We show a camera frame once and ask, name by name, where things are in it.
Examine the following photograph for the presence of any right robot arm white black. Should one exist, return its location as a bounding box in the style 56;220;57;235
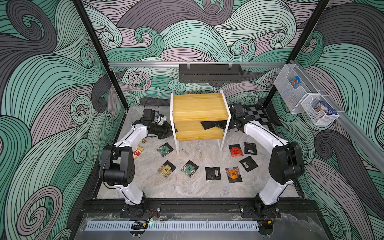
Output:
211;116;305;216

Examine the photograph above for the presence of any checkerboard calibration mat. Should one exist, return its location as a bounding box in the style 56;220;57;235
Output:
243;106;269;125

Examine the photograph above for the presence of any black tea bag barcode top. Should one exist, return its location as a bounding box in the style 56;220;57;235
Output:
205;167;221;181

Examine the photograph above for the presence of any clear wall bin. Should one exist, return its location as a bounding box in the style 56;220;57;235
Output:
301;94;339;126
274;64;310;114

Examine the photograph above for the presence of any black wall tray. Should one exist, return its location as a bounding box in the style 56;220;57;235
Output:
179;64;244;86

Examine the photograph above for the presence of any clear wall bin lower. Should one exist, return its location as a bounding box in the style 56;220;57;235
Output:
301;94;339;126

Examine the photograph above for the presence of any green jasmine tea bag top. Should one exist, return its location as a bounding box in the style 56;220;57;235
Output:
181;161;199;178

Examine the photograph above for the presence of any green jasmine tea bag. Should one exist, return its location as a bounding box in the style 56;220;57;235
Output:
181;161;199;178
157;143;174;158

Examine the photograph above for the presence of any black orange tea bag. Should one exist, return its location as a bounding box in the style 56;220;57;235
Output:
226;167;243;184

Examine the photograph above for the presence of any clear wall bin upper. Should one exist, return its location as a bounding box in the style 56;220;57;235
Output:
274;64;310;114

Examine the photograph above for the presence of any yellow oolong tea bag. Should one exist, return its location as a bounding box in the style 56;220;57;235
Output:
158;160;176;178

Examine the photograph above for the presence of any aluminium wall rail right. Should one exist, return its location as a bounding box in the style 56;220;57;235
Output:
290;60;384;173

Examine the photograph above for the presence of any aluminium wall rail back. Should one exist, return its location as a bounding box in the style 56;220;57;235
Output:
109;61;285;69

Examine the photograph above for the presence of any aluminium wall rail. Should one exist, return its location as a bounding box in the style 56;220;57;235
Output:
109;61;285;69
290;60;384;173

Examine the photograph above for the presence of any red yellow small box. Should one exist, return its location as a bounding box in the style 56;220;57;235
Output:
133;146;144;160

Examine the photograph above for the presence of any blue white packet in bin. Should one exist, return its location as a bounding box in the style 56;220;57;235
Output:
314;101;337;115

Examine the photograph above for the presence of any red tea bag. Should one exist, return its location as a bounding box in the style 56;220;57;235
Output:
229;144;244;157

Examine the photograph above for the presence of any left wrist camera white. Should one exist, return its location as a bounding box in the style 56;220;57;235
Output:
154;111;167;125

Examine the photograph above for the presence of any white slotted cable duct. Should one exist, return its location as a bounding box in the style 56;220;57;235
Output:
84;220;259;232

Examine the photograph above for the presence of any blue red item in bin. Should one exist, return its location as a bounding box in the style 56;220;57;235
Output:
290;76;302;89

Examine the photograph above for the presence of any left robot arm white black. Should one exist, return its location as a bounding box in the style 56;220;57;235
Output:
100;120;173;206

